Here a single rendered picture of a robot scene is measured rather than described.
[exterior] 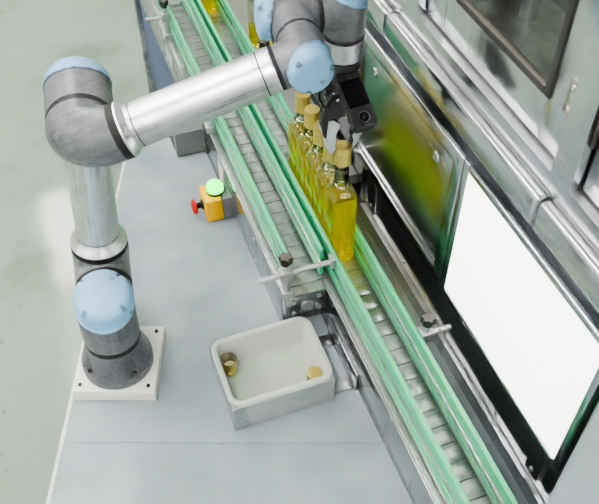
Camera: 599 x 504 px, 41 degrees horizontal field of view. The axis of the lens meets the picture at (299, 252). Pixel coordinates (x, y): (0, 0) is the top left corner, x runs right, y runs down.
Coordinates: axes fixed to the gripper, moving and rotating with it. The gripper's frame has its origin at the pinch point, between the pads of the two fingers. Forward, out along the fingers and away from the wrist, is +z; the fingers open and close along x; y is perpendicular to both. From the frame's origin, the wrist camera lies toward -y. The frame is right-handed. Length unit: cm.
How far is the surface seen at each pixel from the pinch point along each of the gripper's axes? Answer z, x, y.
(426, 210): 8.5, -12.2, -14.4
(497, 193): -13.2, -12.2, -33.8
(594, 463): -54, 25, -94
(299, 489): 44, 27, -44
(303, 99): 3.0, 0.0, 21.2
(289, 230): 30.8, 7.6, 10.5
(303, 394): 38, 19, -28
